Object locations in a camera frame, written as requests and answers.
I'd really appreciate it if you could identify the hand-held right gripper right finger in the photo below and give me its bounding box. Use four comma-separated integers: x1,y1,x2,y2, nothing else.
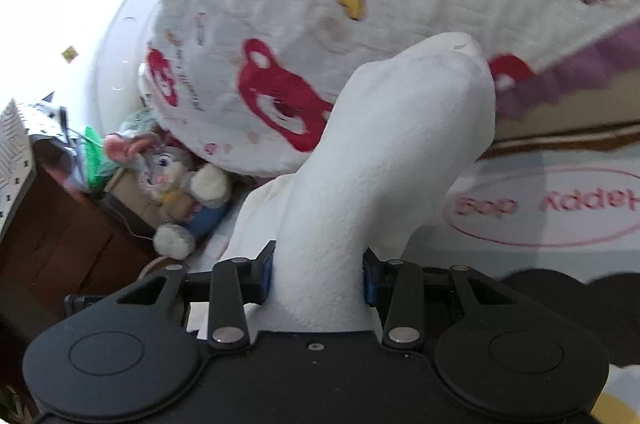
362,249,523,351

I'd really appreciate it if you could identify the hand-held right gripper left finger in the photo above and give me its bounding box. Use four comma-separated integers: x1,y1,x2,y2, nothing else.
116,240,277,350

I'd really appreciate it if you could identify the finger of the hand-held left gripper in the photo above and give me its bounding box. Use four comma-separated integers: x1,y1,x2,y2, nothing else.
65,295,107,317

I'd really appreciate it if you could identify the cream cloth garment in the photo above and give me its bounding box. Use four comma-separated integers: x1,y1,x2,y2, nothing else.
227,176,301,265

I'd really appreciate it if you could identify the white fleece garment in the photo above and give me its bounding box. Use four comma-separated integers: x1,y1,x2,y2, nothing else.
260,32,498,334

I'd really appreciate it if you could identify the brown wooden nightstand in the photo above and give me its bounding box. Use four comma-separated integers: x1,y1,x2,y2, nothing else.
0,149,161,335

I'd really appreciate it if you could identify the grey rabbit plush toy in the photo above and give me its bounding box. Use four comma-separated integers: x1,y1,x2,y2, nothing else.
105,131,233,257

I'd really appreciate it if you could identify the green plastic bag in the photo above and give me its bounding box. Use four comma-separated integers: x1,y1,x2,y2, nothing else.
80,124,116,185

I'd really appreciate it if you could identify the white perforated panel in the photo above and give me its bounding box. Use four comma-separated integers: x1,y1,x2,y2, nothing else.
0,99,37,240

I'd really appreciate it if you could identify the white sheet pink oval print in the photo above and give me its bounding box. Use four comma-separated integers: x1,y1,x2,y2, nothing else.
190,149,640,285

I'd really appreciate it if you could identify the grey patterned bag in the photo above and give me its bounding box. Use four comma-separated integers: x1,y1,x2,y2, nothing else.
29,98,81,155

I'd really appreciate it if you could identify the white round tub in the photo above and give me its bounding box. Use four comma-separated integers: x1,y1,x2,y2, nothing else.
95,0,186,130

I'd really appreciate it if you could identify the beige headboard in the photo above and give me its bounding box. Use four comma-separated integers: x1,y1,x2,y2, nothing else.
492,101,640,160

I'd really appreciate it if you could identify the bear print quilt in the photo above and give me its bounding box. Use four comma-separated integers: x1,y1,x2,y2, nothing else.
140,0,640,185

